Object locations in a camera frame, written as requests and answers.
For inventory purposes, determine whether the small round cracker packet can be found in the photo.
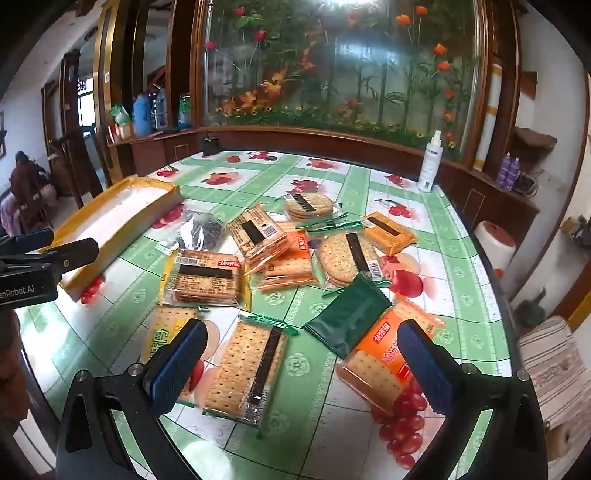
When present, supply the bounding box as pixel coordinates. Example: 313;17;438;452
283;193;352;223

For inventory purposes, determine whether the yellow-edged cracker packet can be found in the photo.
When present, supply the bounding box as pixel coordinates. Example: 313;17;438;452
160;248;253;311

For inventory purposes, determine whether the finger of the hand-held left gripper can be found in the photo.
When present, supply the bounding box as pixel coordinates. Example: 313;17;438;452
0;228;55;259
0;237;100;283

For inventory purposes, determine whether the yellow cardboard tray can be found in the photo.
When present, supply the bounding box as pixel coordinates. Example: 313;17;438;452
59;176;184;303

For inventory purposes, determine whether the green fruit print tablecloth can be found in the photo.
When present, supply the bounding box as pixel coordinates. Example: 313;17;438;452
16;150;514;480

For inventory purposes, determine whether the person's left forearm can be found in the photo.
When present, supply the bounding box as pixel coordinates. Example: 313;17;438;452
0;305;33;430

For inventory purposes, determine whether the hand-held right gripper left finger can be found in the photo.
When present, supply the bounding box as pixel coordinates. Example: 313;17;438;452
55;318;208;480

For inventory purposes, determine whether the clear barcode cracker packet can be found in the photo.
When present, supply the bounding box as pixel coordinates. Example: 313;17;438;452
227;204;291;274

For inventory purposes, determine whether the grey thermos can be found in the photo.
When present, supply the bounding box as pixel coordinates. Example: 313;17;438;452
151;87;170;131

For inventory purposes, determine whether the green label water bottle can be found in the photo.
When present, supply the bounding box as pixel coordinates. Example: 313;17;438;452
177;93;193;131

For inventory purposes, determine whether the green-edged square cracker packet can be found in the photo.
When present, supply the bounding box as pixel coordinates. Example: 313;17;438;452
202;313;291;429

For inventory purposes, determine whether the artificial flower glass panel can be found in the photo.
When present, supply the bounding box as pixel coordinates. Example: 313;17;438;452
198;0;486;161

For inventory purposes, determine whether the white spray bottle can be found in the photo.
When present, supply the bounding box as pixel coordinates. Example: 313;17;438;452
417;130;444;193

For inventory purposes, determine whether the orange cracker packet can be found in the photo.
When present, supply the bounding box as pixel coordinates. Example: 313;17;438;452
257;231;320;291
364;211;419;256
336;299;447;417

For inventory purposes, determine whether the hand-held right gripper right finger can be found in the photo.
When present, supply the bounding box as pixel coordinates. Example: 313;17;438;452
397;319;550;480

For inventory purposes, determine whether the dark wooden chair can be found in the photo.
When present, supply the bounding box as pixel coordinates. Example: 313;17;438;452
48;122;110;209

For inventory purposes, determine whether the dark silver snack packet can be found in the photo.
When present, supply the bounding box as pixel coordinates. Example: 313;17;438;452
180;209;228;254

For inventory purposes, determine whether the blue thermos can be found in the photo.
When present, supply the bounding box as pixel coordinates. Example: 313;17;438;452
132;94;151;137

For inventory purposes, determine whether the green bag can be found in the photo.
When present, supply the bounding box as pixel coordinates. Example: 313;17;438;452
109;103;133;127

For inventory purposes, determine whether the striped cloth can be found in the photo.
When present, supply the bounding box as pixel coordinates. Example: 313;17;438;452
516;316;591;437

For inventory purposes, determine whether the wooden partition cabinet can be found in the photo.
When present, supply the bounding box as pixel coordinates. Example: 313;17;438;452
92;0;542;243

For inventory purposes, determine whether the yellow cracker packet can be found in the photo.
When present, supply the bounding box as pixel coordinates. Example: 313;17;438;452
140;305;200;366

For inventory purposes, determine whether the dark green snack packet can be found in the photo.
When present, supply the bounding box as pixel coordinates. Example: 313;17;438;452
302;273;394;360

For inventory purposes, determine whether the white roll with orange top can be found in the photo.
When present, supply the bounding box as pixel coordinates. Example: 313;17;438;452
475;220;516;274

